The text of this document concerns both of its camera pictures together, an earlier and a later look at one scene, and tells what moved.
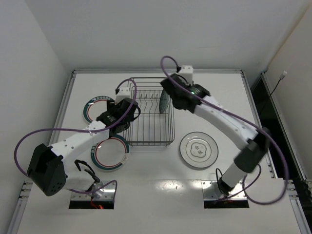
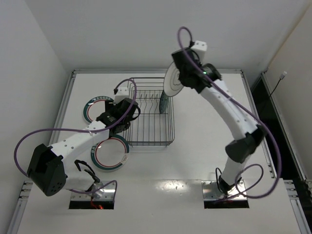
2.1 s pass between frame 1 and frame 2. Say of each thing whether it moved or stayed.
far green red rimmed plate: stayed
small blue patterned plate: stayed
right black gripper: moved
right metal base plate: stayed
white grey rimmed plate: moved
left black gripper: stayed
